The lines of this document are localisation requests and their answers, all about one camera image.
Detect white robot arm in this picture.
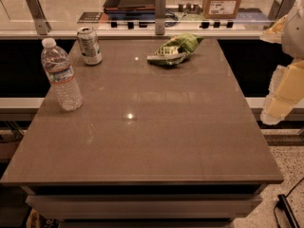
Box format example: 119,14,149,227
260,0,304,125

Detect left metal railing post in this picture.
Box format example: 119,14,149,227
26,0,51,35

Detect snack package under table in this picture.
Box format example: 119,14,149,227
26,209,59,228

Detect black cable on floor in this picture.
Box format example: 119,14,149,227
273,176,304,228

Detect grey table drawer unit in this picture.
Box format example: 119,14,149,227
26,194,262,221

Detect right metal railing post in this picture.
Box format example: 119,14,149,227
268,0,302,22

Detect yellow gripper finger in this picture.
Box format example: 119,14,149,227
259,15,288,44
260,60,304,125

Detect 7up soda can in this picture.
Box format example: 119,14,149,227
77,27,103,66

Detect green chip bag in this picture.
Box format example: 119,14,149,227
147,33,203,67

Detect cardboard box with label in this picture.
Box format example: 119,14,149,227
202,0,241,19

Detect clear plastic water bottle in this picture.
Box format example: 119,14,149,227
41,38,83,111

